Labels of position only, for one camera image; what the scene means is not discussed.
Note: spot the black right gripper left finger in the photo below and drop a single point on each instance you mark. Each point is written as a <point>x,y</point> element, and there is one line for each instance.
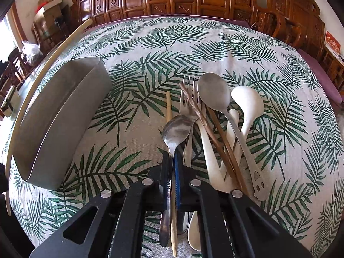
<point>111,224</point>

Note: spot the large steel spoon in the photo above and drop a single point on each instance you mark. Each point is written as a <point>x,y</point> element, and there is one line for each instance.
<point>215,94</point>

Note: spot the grey metal utensil tray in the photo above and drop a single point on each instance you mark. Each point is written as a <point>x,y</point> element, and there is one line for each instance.
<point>57,120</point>

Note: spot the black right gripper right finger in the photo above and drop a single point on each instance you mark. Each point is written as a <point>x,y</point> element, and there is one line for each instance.
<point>231,224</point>

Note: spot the red sign card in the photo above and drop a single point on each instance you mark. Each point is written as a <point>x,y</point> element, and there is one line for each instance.
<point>332,44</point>

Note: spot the cream plastic spoon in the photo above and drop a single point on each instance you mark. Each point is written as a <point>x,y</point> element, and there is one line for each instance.
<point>216,175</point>

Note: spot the palm leaf tablecloth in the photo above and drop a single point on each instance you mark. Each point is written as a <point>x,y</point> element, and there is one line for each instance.
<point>296,143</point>

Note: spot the light bamboo chopstick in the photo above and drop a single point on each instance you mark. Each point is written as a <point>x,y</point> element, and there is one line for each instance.
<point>173,228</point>

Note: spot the small steel spoon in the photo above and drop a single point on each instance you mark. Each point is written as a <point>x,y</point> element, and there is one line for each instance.
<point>175,132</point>

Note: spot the wooden armchair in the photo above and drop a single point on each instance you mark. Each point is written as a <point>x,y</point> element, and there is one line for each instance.
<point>277,26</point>

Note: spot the white plastic bag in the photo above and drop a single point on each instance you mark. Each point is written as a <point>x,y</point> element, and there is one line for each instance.
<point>32,52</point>

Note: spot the steel fork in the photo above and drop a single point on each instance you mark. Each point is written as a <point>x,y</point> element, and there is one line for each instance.
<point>187,110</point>

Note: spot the carved wooden bench back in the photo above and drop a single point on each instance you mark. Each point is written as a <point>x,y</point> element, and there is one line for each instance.
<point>305,12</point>

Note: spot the brown wooden chopstick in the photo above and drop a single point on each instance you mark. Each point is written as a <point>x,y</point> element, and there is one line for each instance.
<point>233,163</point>
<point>221,149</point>

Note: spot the white ceramic soup spoon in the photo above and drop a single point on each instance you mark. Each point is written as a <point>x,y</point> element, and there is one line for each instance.
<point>252,106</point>

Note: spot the cardboard boxes stack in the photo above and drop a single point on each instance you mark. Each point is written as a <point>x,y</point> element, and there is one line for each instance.
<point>47,12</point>

